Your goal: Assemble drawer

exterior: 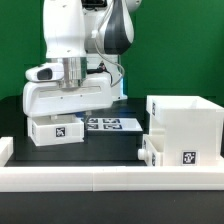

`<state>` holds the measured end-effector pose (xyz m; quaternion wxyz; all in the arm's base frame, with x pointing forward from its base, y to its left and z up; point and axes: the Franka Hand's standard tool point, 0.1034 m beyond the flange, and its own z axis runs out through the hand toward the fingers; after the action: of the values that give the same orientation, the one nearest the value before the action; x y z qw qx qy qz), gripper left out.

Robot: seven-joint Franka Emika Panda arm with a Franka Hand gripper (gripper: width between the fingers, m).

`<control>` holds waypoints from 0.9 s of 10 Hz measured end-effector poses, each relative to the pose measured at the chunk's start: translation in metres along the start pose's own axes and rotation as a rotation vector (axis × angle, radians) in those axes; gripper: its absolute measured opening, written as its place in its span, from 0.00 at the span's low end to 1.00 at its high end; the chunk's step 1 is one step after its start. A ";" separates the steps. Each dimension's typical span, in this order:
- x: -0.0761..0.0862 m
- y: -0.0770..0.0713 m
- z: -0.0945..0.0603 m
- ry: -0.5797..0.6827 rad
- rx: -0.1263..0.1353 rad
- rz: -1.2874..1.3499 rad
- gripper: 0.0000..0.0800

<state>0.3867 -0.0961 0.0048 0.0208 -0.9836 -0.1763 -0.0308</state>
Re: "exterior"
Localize white L-shaped barrier fence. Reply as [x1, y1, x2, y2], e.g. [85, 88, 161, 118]
[0, 137, 224, 192]

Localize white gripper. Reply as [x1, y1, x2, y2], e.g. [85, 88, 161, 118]
[23, 72, 113, 117]

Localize white drawer cabinet box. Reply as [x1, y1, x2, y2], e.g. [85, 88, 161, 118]
[146, 95, 224, 166]

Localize fiducial marker sheet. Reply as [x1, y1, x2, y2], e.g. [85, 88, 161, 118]
[87, 118, 142, 132]

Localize white drawer with knob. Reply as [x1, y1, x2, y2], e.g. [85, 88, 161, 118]
[137, 134, 163, 167]

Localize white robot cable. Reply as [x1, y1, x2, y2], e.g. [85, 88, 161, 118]
[91, 0, 126, 89]

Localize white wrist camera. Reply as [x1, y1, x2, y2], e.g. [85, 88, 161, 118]
[25, 63, 64, 82]

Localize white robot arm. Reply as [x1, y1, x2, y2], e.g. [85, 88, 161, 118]
[23, 0, 142, 117]

